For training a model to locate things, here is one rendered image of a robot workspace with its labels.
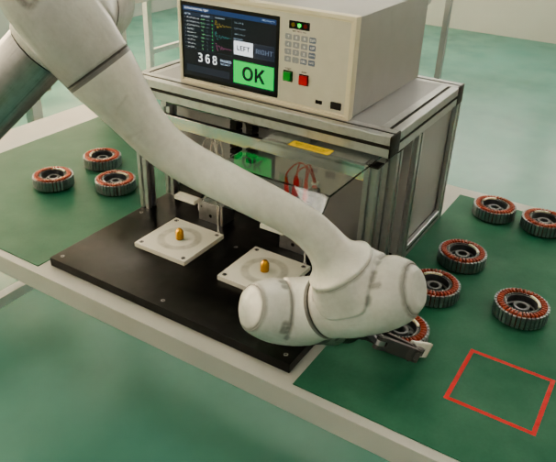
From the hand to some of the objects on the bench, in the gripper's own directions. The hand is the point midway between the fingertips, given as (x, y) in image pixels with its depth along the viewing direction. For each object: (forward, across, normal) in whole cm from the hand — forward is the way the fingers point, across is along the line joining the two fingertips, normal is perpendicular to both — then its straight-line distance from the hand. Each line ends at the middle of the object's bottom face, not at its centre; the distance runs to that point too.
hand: (399, 331), depth 126 cm
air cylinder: (-5, -59, -4) cm, 59 cm away
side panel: (+31, -27, +15) cm, 44 cm away
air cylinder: (+2, -36, +1) cm, 37 cm away
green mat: (+27, +9, +13) cm, 31 cm away
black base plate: (-11, -43, -9) cm, 45 cm away
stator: (-27, -104, -19) cm, 109 cm away
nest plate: (-9, -31, -6) cm, 33 cm away
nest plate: (-17, -54, -10) cm, 57 cm away
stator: (+1, 0, -2) cm, 2 cm away
